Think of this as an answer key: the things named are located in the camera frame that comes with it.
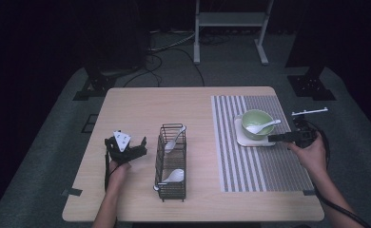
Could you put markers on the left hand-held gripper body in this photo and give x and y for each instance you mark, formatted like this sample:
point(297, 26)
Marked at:
point(122, 148)

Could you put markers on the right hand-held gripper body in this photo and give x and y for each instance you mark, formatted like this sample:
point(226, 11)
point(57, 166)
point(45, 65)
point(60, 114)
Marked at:
point(304, 133)

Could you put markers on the green bowl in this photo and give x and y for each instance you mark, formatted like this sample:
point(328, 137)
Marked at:
point(253, 134)

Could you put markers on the person's right hand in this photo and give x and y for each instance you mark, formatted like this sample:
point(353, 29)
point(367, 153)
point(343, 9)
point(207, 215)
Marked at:
point(312, 156)

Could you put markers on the person's left hand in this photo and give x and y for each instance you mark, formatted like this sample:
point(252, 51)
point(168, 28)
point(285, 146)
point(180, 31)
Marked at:
point(119, 174)

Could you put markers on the white square coaster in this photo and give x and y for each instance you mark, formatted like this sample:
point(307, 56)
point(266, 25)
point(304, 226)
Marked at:
point(241, 139)

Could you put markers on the striped grey placemat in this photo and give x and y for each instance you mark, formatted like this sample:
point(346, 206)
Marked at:
point(253, 167)

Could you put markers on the black stand base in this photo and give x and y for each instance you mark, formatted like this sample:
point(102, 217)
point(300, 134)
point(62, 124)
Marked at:
point(310, 85)
point(94, 85)

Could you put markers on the small grey tape piece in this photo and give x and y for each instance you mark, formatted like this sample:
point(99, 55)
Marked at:
point(308, 192)

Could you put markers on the grey tape strip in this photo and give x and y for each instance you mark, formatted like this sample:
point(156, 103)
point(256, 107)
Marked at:
point(72, 192)

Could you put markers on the white metal stand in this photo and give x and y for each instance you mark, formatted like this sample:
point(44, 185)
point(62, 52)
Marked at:
point(229, 19)

